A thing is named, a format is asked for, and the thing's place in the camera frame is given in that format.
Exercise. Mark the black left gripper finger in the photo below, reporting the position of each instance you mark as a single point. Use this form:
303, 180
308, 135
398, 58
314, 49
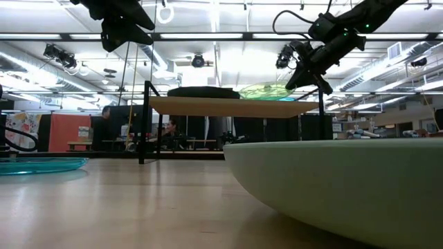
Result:
133, 36
133, 15

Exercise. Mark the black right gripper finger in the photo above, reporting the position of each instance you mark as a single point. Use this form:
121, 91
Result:
301, 80
322, 84

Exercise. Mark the teal translucent small plate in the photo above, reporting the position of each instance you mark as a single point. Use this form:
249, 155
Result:
287, 99
41, 165

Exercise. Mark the green translucent small plate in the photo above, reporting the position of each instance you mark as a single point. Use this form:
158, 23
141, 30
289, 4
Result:
264, 91

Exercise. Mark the black large plate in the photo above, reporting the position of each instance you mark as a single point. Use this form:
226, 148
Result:
204, 92

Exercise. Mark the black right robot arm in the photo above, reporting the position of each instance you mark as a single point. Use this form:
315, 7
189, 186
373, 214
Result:
373, 10

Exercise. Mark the wooden shelf with black legs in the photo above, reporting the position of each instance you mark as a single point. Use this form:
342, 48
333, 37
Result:
225, 107

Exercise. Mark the black ceiling spotlight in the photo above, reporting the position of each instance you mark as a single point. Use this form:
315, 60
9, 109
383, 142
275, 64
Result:
284, 57
60, 57
198, 61

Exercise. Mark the black partition screen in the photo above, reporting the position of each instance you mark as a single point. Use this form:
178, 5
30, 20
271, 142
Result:
277, 128

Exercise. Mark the black overhead beam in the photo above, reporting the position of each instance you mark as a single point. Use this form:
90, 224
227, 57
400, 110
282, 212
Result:
214, 36

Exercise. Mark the black ceiling dome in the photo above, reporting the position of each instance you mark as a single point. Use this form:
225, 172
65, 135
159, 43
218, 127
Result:
418, 62

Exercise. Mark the person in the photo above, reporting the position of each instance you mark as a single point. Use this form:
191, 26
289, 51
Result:
171, 133
102, 129

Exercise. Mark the mint green large plate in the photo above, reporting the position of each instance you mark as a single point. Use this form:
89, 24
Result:
346, 186

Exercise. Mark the orange partition panel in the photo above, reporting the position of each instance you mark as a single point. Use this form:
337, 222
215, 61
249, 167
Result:
67, 133

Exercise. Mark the wooden bench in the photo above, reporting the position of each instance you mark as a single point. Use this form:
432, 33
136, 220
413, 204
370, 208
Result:
81, 143

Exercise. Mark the colourful patterned cloth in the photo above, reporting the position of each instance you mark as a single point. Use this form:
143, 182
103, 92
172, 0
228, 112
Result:
22, 126

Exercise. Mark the white duct vent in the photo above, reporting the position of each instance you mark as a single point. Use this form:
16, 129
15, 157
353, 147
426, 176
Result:
394, 50

